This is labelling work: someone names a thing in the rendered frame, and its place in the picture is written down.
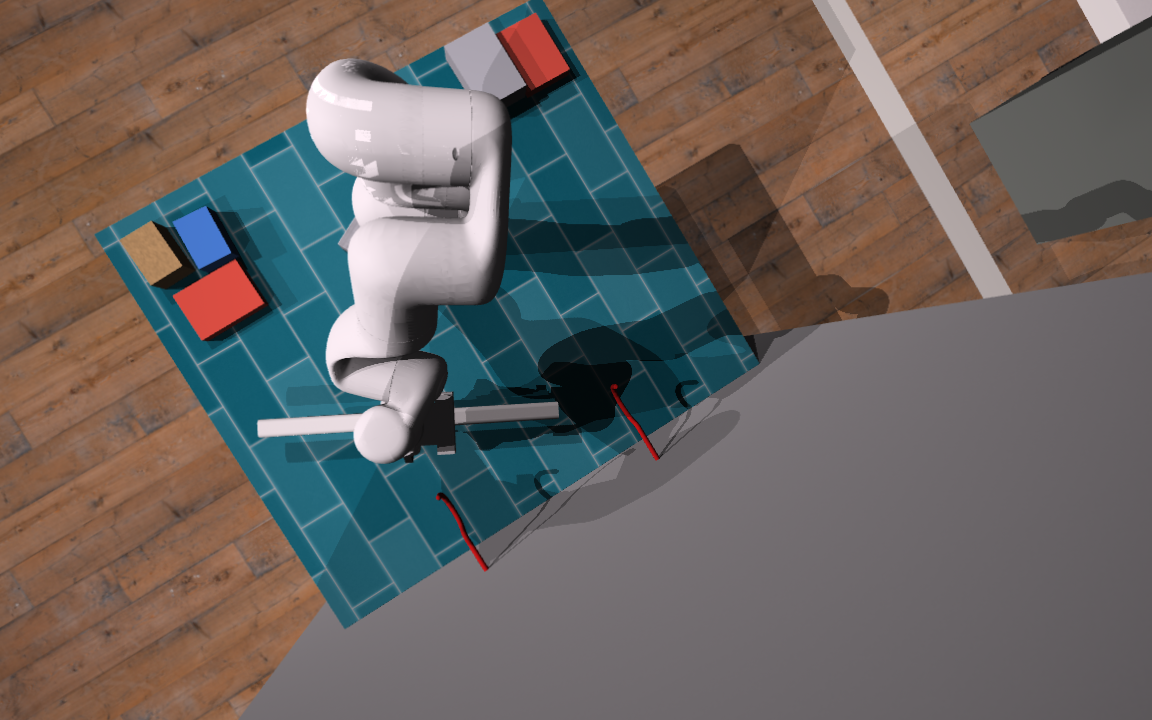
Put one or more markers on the blue box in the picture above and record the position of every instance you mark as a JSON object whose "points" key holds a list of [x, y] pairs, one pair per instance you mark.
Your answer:
{"points": [[206, 239]]}

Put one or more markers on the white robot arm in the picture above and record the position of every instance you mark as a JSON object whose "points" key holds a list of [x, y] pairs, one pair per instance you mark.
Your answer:
{"points": [[402, 267]]}

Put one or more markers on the red rectangular block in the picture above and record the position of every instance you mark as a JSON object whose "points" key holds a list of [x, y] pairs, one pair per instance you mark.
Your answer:
{"points": [[533, 53], [220, 300]]}

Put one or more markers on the tan cardboard box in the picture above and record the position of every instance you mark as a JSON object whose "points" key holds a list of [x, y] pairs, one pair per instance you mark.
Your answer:
{"points": [[157, 255]]}

